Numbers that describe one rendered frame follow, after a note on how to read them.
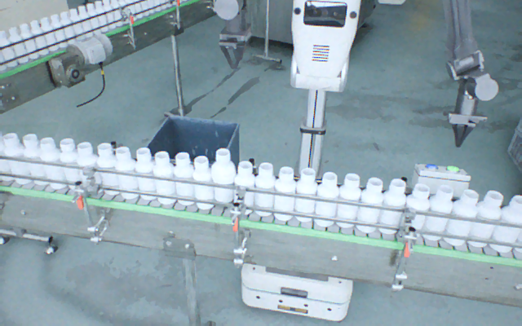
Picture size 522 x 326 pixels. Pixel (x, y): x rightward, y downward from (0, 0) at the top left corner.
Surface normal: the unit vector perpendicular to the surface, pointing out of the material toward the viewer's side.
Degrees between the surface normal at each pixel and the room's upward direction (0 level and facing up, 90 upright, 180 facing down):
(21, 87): 90
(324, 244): 90
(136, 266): 0
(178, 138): 90
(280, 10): 90
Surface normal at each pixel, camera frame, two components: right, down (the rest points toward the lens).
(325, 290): -0.07, -0.41
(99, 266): 0.02, -0.82
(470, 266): -0.18, 0.56
